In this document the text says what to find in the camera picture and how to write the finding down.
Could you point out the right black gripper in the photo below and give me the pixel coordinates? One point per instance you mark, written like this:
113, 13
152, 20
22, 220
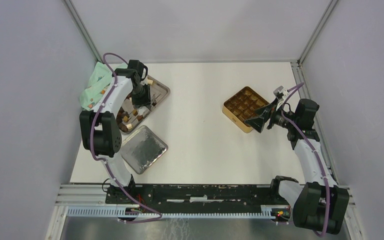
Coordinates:
257, 122

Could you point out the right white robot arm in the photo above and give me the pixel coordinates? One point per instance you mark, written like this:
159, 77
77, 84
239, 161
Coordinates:
320, 204

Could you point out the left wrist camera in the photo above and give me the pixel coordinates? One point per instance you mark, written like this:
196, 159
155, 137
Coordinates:
143, 111

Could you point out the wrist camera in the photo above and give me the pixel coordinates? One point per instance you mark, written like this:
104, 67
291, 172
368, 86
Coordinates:
281, 93
143, 111

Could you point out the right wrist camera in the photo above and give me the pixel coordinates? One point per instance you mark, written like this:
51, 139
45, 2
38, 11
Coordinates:
281, 93

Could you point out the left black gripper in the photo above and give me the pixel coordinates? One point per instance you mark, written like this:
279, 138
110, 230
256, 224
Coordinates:
145, 100

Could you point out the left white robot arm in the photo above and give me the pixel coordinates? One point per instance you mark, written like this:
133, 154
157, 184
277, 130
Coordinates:
100, 131

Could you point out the silver box lid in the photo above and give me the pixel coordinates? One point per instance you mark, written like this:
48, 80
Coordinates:
141, 149

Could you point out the green patterned cloth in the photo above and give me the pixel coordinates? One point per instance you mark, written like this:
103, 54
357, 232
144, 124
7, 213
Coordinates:
99, 85

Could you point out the gold chocolate box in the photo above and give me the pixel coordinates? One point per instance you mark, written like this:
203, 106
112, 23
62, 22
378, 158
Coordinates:
242, 105

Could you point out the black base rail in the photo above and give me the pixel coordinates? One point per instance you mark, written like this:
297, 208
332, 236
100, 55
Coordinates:
196, 198

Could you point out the steel chocolate tray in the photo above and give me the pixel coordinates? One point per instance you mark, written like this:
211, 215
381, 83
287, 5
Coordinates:
130, 116

